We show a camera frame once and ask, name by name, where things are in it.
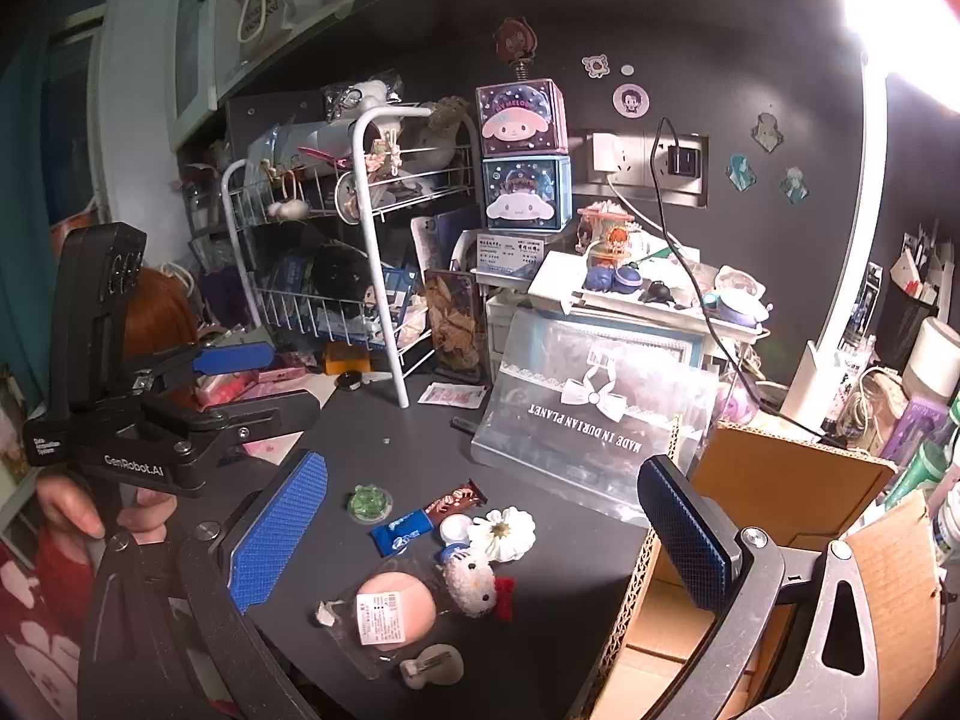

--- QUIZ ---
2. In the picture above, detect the blue snack packet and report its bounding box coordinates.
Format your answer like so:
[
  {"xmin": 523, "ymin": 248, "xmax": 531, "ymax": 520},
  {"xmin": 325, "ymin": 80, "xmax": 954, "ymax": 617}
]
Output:
[{"xmin": 370, "ymin": 511, "xmax": 432, "ymax": 557}]

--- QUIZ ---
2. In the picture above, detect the person's left forearm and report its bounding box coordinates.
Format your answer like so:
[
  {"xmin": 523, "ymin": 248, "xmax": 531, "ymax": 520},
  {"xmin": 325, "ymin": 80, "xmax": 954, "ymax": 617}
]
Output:
[{"xmin": 0, "ymin": 529, "xmax": 102, "ymax": 720}]

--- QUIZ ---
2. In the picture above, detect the light blue framed box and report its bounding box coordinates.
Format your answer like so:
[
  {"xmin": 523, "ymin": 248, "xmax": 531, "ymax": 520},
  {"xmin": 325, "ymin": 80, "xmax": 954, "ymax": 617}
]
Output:
[{"xmin": 517, "ymin": 311, "xmax": 706, "ymax": 372}]

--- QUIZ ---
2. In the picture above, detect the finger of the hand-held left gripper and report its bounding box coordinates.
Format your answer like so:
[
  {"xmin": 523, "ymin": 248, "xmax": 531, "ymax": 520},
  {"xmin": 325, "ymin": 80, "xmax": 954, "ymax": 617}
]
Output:
[
  {"xmin": 142, "ymin": 388, "xmax": 323, "ymax": 470},
  {"xmin": 124, "ymin": 341, "xmax": 275, "ymax": 395}
]

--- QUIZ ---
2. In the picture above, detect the orange soap block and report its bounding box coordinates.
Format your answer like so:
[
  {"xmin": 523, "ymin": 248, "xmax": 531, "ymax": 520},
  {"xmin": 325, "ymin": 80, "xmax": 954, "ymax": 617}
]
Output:
[{"xmin": 324, "ymin": 343, "xmax": 372, "ymax": 376}]

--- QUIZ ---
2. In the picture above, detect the beige hair clip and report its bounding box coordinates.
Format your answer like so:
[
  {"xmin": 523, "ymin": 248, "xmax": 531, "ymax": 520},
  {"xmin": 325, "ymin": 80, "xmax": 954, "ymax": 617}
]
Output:
[{"xmin": 399, "ymin": 643, "xmax": 464, "ymax": 689}]

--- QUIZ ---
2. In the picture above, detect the white tub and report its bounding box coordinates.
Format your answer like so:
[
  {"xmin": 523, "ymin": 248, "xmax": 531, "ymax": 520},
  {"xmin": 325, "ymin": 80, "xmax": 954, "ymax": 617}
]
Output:
[{"xmin": 934, "ymin": 480, "xmax": 960, "ymax": 563}]

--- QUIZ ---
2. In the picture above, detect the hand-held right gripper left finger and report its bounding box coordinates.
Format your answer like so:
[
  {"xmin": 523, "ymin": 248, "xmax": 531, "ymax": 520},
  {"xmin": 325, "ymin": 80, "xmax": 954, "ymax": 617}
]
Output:
[{"xmin": 79, "ymin": 448, "xmax": 331, "ymax": 720}]

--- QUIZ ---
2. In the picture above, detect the pink white sachet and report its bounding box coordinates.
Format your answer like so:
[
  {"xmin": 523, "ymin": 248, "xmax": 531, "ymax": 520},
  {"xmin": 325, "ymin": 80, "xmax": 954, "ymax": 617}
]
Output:
[{"xmin": 418, "ymin": 382, "xmax": 488, "ymax": 410}]

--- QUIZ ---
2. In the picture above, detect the cardboard box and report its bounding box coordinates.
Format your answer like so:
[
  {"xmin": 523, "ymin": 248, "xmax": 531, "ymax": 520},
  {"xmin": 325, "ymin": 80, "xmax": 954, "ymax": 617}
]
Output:
[{"xmin": 592, "ymin": 420, "xmax": 942, "ymax": 720}]

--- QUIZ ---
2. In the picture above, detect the packaged pink powder puff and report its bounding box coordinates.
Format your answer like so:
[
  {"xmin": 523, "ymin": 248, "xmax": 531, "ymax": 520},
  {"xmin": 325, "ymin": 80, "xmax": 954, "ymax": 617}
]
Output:
[{"xmin": 315, "ymin": 570, "xmax": 440, "ymax": 680}]

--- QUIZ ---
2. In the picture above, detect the green round jelly cup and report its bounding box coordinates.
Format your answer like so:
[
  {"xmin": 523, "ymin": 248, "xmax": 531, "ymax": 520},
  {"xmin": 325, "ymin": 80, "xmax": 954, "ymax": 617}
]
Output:
[{"xmin": 346, "ymin": 486, "xmax": 396, "ymax": 524}]

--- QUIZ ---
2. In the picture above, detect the white medicine box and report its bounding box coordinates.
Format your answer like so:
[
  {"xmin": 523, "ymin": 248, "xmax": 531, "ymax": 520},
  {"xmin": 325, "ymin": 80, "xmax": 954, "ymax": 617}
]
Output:
[{"xmin": 474, "ymin": 231, "xmax": 552, "ymax": 282}]

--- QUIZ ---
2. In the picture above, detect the white flower hair clip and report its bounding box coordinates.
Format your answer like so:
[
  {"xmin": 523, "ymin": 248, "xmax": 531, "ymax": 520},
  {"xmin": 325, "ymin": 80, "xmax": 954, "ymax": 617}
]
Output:
[{"xmin": 469, "ymin": 508, "xmax": 537, "ymax": 562}]

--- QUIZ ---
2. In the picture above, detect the clear plastic storage bin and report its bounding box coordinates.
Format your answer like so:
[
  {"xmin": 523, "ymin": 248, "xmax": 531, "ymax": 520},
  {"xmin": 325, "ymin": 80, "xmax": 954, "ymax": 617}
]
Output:
[{"xmin": 471, "ymin": 307, "xmax": 721, "ymax": 526}]

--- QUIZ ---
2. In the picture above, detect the white wire rack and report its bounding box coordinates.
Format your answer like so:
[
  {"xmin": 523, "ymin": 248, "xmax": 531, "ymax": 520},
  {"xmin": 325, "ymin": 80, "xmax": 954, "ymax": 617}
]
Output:
[{"xmin": 221, "ymin": 106, "xmax": 481, "ymax": 410}]

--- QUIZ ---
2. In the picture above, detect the white desk lamp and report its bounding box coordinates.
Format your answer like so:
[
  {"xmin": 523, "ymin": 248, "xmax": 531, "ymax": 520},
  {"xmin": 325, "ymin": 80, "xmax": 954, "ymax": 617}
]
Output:
[{"xmin": 780, "ymin": 0, "xmax": 960, "ymax": 428}]

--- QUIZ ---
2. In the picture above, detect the black plush toy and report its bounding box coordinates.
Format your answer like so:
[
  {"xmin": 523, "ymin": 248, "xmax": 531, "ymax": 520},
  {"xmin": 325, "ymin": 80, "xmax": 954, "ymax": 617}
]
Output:
[{"xmin": 300, "ymin": 240, "xmax": 383, "ymax": 316}]

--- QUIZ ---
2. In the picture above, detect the white tray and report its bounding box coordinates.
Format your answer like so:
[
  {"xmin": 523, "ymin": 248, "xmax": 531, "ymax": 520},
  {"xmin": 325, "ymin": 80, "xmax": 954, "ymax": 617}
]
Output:
[{"xmin": 529, "ymin": 251, "xmax": 766, "ymax": 331}]

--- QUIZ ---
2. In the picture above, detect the wall socket panel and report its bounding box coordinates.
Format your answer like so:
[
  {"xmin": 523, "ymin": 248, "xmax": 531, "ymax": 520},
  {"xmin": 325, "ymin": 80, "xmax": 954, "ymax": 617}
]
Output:
[{"xmin": 574, "ymin": 129, "xmax": 710, "ymax": 209}]

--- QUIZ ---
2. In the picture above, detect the white drawer unit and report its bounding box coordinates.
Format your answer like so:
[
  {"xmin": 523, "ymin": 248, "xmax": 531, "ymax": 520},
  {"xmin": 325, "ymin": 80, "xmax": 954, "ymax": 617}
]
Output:
[{"xmin": 484, "ymin": 292, "xmax": 530, "ymax": 383}]

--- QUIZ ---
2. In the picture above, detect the white cable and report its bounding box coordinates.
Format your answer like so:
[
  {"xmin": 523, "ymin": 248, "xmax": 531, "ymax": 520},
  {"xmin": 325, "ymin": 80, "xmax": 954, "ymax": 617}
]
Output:
[{"xmin": 604, "ymin": 169, "xmax": 687, "ymax": 252}]

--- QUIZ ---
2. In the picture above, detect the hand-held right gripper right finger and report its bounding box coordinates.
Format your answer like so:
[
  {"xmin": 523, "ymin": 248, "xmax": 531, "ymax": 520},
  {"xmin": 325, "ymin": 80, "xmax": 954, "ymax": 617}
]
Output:
[{"xmin": 636, "ymin": 456, "xmax": 946, "ymax": 720}]

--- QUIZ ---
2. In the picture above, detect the pink packet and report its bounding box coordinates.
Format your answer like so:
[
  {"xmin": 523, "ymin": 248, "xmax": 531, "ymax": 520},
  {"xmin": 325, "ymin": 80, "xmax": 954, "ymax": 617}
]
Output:
[{"xmin": 196, "ymin": 371, "xmax": 301, "ymax": 410}]

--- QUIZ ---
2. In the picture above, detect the brown spring bobble figure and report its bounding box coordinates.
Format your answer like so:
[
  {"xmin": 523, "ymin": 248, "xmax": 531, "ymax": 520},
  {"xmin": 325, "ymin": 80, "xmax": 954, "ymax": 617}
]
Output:
[{"xmin": 493, "ymin": 15, "xmax": 537, "ymax": 83}]

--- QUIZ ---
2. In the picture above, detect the orange wig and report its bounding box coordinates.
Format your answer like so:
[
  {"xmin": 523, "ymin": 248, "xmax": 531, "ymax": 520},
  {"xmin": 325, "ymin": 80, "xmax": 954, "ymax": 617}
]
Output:
[{"xmin": 124, "ymin": 266, "xmax": 200, "ymax": 361}]

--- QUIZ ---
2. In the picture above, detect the purple packet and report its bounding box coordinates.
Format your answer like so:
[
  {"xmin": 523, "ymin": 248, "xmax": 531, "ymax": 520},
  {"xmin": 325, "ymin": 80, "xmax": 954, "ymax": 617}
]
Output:
[{"xmin": 881, "ymin": 397, "xmax": 953, "ymax": 466}]

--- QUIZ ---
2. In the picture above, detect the green bottle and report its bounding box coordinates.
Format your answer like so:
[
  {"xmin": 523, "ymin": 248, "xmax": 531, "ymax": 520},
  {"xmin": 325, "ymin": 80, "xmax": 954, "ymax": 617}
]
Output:
[{"xmin": 885, "ymin": 435, "xmax": 953, "ymax": 511}]

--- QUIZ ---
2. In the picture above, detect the small blue white cup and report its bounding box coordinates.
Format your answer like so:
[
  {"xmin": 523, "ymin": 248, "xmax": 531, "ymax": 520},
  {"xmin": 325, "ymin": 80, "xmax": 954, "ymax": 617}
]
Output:
[{"xmin": 712, "ymin": 289, "xmax": 770, "ymax": 327}]

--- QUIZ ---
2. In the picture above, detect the blue ball capsule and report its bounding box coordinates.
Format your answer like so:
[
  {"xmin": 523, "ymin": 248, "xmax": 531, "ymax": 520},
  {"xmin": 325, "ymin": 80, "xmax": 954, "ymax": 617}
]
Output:
[{"xmin": 585, "ymin": 264, "xmax": 646, "ymax": 297}]

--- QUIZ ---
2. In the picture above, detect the black cable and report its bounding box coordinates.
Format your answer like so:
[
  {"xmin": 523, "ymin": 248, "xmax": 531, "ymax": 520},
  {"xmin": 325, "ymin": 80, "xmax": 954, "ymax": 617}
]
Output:
[{"xmin": 651, "ymin": 116, "xmax": 833, "ymax": 443}]

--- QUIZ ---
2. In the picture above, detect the black pen holder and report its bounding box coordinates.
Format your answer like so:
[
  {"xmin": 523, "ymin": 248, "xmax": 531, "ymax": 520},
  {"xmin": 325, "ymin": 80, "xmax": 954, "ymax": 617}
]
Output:
[{"xmin": 874, "ymin": 240, "xmax": 942, "ymax": 372}]

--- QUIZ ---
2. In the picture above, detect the person's left hand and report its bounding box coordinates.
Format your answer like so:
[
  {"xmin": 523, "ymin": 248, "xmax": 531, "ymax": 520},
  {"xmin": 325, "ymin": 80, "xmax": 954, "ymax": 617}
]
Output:
[{"xmin": 36, "ymin": 474, "xmax": 179, "ymax": 545}]

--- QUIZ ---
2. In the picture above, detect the white paper shopping bag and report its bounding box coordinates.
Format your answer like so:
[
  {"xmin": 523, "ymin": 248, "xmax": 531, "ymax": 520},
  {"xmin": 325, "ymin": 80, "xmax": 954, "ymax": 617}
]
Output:
[{"xmin": 236, "ymin": 0, "xmax": 293, "ymax": 61}]

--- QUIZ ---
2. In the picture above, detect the brown patterned packet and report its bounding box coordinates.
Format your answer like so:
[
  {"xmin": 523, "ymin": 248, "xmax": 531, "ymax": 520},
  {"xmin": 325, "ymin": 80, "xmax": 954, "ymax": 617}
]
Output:
[{"xmin": 424, "ymin": 270, "xmax": 488, "ymax": 383}]

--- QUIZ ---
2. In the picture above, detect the white cat plush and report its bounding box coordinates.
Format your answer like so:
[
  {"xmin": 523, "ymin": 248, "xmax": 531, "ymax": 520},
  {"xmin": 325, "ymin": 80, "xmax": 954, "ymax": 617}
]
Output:
[{"xmin": 437, "ymin": 544, "xmax": 518, "ymax": 623}]

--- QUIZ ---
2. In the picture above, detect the orange carousel figure toy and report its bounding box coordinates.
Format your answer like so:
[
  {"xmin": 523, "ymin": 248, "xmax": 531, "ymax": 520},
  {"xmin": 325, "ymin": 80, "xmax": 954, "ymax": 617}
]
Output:
[{"xmin": 576, "ymin": 201, "xmax": 638, "ymax": 271}]

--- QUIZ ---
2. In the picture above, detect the brown snack packet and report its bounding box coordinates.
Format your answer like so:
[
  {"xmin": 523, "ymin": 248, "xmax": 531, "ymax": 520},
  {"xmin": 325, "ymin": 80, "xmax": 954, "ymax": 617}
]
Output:
[{"xmin": 424, "ymin": 480, "xmax": 488, "ymax": 527}]

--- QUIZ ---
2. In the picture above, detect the pink cartoon box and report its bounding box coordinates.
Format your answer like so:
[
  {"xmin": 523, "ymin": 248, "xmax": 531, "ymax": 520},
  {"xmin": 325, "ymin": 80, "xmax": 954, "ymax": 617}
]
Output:
[{"xmin": 475, "ymin": 79, "xmax": 567, "ymax": 160}]

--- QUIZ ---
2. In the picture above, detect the blue cartoon box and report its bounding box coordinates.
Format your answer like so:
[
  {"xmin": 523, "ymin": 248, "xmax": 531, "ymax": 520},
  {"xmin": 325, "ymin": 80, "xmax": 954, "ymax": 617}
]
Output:
[{"xmin": 480, "ymin": 156, "xmax": 575, "ymax": 232}]

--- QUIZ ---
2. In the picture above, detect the beige cable bundle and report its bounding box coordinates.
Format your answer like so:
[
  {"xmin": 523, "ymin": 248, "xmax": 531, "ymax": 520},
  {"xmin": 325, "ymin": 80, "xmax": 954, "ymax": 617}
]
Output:
[{"xmin": 844, "ymin": 367, "xmax": 908, "ymax": 451}]

